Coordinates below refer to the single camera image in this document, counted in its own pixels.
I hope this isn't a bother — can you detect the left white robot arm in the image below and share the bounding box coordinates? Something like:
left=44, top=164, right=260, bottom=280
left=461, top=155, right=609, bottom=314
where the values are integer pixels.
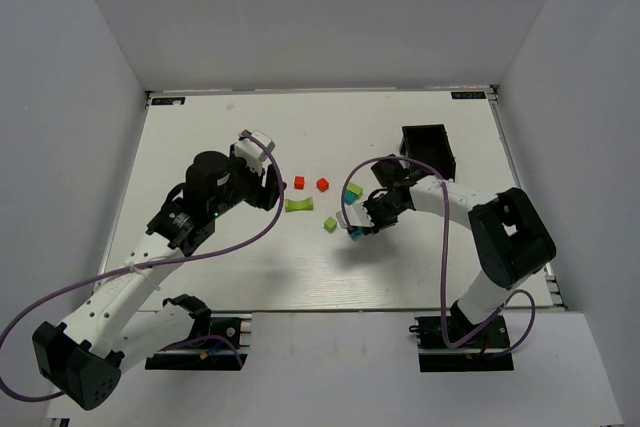
left=32, top=131, right=285, bottom=411

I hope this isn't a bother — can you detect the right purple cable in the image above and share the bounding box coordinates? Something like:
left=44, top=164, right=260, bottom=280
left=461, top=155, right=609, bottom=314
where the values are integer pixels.
left=341, top=156, right=538, bottom=359

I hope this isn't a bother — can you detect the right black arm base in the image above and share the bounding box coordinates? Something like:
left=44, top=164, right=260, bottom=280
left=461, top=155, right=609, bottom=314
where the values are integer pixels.
left=408, top=316, right=514, bottom=373

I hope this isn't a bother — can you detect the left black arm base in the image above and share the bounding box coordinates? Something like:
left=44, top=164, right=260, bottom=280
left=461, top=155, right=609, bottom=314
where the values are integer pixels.
left=144, top=294, right=252, bottom=372

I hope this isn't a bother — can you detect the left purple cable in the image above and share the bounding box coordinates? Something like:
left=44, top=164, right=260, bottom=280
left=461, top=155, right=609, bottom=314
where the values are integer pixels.
left=0, top=130, right=282, bottom=402

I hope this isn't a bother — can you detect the teal small cube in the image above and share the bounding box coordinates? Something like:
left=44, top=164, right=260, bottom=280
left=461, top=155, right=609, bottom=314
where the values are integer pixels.
left=344, top=190, right=357, bottom=205

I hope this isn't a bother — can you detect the lime green arch block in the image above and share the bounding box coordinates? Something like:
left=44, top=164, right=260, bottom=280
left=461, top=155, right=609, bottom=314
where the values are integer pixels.
left=284, top=197, right=314, bottom=213

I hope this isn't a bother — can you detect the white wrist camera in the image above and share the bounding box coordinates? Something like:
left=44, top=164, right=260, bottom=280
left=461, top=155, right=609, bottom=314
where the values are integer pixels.
left=231, top=130, right=275, bottom=175
left=336, top=203, right=373, bottom=230

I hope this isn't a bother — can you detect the left blue corner label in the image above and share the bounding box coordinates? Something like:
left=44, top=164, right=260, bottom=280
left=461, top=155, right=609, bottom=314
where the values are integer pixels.
left=151, top=97, right=186, bottom=106

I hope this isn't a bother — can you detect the lime green small cube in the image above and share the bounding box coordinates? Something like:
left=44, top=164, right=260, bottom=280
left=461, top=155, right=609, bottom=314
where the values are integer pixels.
left=324, top=217, right=337, bottom=233

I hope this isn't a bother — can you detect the blue corner label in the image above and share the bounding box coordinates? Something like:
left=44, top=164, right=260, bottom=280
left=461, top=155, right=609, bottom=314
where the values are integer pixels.
left=151, top=97, right=186, bottom=106
left=451, top=91, right=486, bottom=100

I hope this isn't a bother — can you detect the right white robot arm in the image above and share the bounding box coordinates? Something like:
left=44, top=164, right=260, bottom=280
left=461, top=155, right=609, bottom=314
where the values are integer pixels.
left=348, top=155, right=557, bottom=349

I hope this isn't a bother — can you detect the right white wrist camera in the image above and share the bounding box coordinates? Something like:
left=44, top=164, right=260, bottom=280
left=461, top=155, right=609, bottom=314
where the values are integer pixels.
left=336, top=203, right=373, bottom=230

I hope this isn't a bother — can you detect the teal arch block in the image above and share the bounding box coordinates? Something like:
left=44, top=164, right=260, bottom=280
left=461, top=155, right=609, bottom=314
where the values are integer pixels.
left=349, top=227, right=365, bottom=241

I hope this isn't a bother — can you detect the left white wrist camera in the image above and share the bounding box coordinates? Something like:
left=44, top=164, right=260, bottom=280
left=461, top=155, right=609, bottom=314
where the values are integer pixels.
left=231, top=130, right=275, bottom=175

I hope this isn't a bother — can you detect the purple cable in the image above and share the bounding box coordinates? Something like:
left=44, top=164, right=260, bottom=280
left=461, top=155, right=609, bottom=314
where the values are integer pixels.
left=0, top=130, right=282, bottom=402
left=341, top=156, right=538, bottom=359

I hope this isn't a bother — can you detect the black plastic bin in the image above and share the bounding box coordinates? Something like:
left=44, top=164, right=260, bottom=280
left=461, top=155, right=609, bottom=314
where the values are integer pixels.
left=399, top=124, right=456, bottom=180

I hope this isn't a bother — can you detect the red cube block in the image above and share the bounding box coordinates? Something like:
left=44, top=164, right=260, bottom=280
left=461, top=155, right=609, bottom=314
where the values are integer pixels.
left=316, top=178, right=329, bottom=192
left=294, top=176, right=305, bottom=189

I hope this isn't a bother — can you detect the right blue corner label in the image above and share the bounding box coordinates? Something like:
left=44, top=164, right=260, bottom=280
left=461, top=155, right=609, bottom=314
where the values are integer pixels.
left=451, top=91, right=486, bottom=100

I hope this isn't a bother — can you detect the lime green rectangular block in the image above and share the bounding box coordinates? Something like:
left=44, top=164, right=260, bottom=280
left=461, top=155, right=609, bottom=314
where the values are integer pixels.
left=347, top=182, right=363, bottom=197

